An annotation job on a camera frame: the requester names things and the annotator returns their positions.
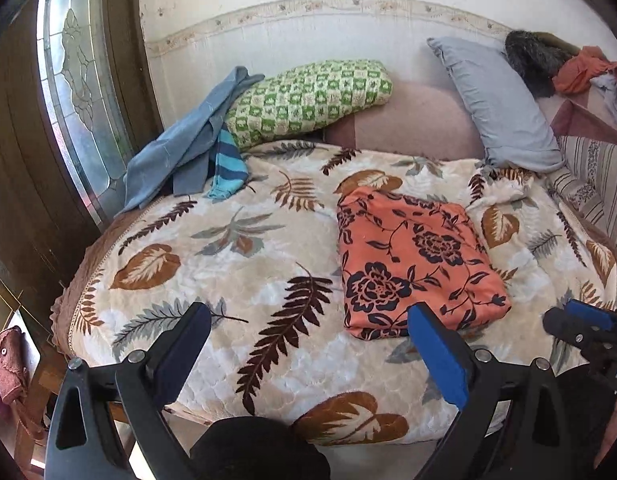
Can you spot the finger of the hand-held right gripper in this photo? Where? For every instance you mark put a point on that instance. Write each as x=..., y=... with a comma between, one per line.
x=588, y=312
x=568, y=327

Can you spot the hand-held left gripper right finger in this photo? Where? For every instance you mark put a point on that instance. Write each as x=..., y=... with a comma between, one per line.
x=438, y=355

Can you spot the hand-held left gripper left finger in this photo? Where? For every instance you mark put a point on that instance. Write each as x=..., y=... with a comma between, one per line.
x=188, y=340

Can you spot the orange floral garment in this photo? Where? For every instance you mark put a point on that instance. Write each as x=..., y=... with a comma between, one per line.
x=413, y=260

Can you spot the leaf print fleece blanket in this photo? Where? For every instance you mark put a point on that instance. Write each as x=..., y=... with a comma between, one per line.
x=268, y=250

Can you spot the person's left leg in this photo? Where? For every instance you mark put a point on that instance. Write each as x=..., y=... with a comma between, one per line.
x=258, y=450

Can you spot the striped floral bedsheet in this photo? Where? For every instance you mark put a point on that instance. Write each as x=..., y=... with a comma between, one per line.
x=593, y=180

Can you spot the wooden chair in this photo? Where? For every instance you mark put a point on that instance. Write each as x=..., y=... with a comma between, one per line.
x=38, y=385

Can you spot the grey blue cloth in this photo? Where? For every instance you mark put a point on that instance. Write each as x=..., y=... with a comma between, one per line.
x=193, y=170

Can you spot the pink brown towel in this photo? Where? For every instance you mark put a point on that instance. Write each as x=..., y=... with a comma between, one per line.
x=11, y=365

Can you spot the teal striped cloth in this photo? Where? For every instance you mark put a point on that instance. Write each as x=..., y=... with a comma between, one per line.
x=228, y=165

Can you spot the maroon blanket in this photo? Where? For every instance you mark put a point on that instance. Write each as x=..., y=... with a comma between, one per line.
x=583, y=122

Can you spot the light blue cloth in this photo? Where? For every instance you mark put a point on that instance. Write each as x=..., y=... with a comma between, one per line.
x=188, y=135

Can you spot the crumpled white cloth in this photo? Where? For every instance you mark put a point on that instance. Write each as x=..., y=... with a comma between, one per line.
x=613, y=95

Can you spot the grey pillow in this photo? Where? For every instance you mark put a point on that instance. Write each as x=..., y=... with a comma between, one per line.
x=498, y=105

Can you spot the pink bed headboard cushion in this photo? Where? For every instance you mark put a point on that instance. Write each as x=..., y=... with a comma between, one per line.
x=413, y=125

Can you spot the crumpled orange red cloth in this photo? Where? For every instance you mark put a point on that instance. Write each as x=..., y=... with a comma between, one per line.
x=578, y=72

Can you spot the dark furry garment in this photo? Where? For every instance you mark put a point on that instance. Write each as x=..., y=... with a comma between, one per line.
x=533, y=60

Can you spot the green checkered pillow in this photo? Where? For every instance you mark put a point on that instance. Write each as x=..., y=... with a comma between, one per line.
x=308, y=95

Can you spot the stained glass window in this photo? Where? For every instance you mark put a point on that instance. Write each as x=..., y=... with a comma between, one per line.
x=78, y=85

